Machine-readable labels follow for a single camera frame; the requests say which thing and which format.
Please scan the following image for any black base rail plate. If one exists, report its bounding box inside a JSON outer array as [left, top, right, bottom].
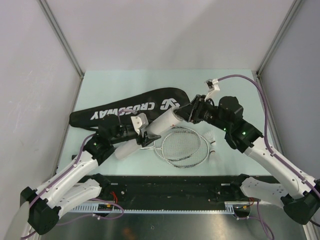
[[97, 174, 252, 212]]

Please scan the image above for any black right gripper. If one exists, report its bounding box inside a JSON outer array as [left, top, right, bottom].
[[173, 94, 230, 132]]

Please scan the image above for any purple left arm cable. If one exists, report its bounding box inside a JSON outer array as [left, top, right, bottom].
[[22, 132, 126, 240]]

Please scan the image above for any white badminton racket upper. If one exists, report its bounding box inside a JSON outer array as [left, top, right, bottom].
[[142, 128, 209, 162]]

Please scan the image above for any right aluminium frame post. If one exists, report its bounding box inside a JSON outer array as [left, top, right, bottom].
[[255, 0, 305, 77]]

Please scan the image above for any white slotted cable duct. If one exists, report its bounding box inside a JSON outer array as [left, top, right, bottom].
[[72, 201, 241, 215]]

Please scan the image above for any aluminium frame rail right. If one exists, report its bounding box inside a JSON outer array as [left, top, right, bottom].
[[250, 72, 320, 225]]

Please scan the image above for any left aluminium frame post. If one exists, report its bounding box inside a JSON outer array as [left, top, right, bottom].
[[36, 0, 85, 80]]

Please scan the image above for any white shuttlecock tube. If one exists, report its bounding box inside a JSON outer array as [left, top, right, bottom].
[[114, 108, 183, 160]]

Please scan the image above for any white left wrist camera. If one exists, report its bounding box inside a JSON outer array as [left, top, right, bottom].
[[130, 113, 149, 135]]

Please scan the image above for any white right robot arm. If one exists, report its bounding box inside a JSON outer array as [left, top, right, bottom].
[[173, 95, 320, 225]]

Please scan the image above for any black Crossway racket bag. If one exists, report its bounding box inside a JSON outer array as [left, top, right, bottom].
[[69, 87, 190, 131]]

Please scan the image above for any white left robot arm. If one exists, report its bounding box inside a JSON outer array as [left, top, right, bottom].
[[20, 113, 170, 235]]

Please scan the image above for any black white badminton racket lower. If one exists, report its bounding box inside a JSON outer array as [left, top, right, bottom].
[[143, 126, 210, 169]]

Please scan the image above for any white shuttlecock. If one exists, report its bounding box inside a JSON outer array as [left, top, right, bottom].
[[209, 149, 219, 161], [203, 131, 216, 146]]

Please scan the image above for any aluminium frame post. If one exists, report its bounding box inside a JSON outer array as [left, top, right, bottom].
[[36, 0, 85, 80], [255, 0, 305, 77]]

